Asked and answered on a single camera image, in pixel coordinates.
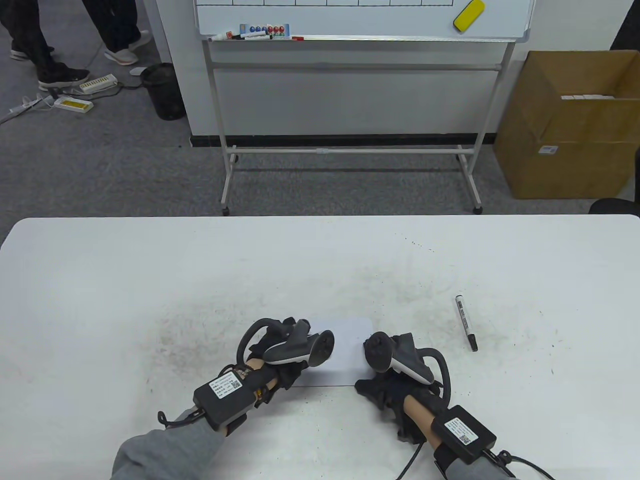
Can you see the pack of coloured magnets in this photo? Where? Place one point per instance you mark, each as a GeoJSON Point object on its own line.
{"type": "Point", "coordinates": [265, 29]}

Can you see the black door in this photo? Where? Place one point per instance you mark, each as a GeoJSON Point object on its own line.
{"type": "Point", "coordinates": [629, 25]}

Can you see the small white whiteboard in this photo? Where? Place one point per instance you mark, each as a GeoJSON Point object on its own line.
{"type": "Point", "coordinates": [347, 350]}

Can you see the brown cardboard box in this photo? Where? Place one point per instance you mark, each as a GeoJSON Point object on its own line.
{"type": "Point", "coordinates": [565, 165]}

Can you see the small white adapter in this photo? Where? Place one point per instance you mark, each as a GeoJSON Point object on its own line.
{"type": "Point", "coordinates": [138, 71]}

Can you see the black white labelled marker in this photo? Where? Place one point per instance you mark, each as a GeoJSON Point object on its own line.
{"type": "Point", "coordinates": [466, 322]}

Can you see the person's left forearm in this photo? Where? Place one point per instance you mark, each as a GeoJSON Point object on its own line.
{"type": "Point", "coordinates": [165, 450]}

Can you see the black labelled wrist box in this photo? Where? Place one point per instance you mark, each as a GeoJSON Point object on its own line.
{"type": "Point", "coordinates": [225, 395]}
{"type": "Point", "coordinates": [462, 432]}

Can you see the large standing whiteboard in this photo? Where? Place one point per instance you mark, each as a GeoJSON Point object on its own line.
{"type": "Point", "coordinates": [350, 20]}

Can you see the black mesh trash bin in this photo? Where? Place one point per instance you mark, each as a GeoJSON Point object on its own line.
{"type": "Point", "coordinates": [162, 92]}

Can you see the white yellow power strip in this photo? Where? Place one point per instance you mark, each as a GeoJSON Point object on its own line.
{"type": "Point", "coordinates": [97, 83]}
{"type": "Point", "coordinates": [72, 104]}

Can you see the person's right hand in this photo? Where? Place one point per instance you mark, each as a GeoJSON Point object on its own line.
{"type": "Point", "coordinates": [400, 400]}

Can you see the person's right forearm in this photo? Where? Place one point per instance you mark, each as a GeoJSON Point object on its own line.
{"type": "Point", "coordinates": [420, 415]}

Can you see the yellow board eraser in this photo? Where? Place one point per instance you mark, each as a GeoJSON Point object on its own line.
{"type": "Point", "coordinates": [469, 16]}

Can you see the row of small white boxes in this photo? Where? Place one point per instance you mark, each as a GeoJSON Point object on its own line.
{"type": "Point", "coordinates": [587, 96]}

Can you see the person's left hand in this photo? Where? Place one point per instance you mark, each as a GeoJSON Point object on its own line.
{"type": "Point", "coordinates": [287, 375]}

